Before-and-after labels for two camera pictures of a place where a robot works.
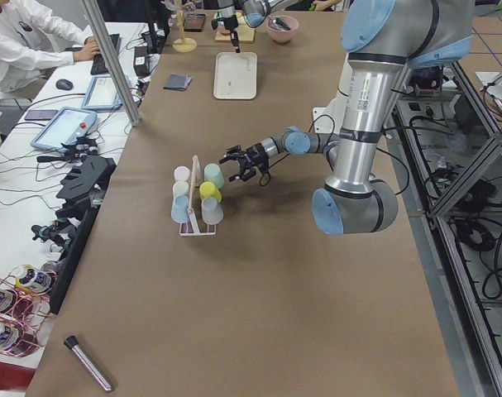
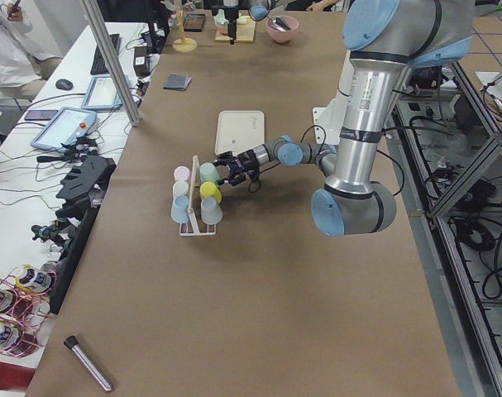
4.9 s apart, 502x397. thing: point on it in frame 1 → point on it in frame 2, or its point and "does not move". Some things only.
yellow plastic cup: [208, 188] does not move
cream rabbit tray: [235, 76] → [239, 131]
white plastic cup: [180, 188] does not move
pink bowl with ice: [283, 35] does not move
